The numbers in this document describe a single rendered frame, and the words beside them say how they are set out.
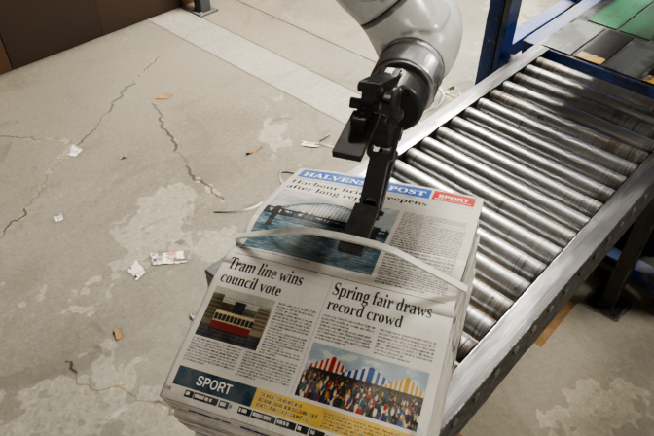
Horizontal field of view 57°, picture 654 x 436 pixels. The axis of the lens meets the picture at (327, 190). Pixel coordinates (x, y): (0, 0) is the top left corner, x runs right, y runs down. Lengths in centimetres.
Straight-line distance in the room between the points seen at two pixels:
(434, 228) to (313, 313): 21
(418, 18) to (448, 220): 27
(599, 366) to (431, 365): 160
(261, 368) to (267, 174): 209
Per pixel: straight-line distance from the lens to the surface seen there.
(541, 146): 165
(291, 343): 69
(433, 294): 71
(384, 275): 72
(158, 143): 301
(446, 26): 86
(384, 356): 67
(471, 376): 112
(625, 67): 209
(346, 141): 61
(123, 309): 231
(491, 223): 139
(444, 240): 77
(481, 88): 184
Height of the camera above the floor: 173
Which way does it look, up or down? 41 degrees down
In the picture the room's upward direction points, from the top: straight up
